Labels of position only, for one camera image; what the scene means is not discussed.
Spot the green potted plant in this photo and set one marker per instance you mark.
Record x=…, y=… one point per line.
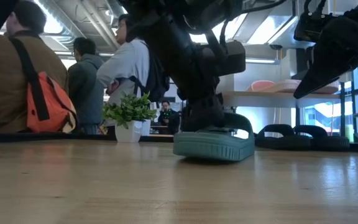
x=129, y=115

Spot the black backpack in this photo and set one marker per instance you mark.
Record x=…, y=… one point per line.
x=157, y=81

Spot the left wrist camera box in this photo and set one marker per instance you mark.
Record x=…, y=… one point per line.
x=232, y=59

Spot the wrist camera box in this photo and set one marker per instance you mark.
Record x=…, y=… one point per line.
x=232, y=59
x=311, y=28

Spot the person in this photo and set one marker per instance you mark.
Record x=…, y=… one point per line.
x=129, y=62
x=2, y=77
x=85, y=84
x=168, y=116

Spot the green slide sandal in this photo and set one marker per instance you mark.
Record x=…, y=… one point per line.
x=213, y=146

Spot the green cylinder container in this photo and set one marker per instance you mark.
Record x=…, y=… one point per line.
x=349, y=133

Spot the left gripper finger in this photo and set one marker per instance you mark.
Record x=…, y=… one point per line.
x=202, y=115

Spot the pink slide sandal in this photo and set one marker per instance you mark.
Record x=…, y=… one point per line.
x=259, y=86

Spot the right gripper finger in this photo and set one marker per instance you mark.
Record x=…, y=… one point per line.
x=331, y=62

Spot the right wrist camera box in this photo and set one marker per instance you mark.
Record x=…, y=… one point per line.
x=311, y=28

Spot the orange backpack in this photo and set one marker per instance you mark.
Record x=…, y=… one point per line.
x=54, y=109

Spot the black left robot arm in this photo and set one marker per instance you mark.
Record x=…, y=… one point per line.
x=166, y=40

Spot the black slide sandal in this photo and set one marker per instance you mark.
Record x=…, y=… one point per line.
x=331, y=141
x=283, y=138

